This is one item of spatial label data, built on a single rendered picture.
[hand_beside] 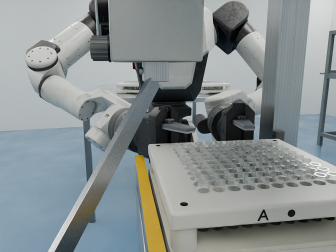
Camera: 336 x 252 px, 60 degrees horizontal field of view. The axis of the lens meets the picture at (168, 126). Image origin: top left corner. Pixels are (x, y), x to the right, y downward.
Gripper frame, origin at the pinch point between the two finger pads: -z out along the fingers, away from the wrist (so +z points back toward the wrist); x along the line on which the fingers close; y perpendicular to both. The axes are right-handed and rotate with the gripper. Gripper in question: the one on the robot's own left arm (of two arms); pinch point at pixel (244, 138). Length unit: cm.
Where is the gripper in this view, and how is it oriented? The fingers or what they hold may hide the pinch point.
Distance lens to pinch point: 56.0
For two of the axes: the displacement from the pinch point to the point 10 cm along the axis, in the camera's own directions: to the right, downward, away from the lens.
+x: 0.0, 9.8, 2.0
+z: -0.2, -2.0, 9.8
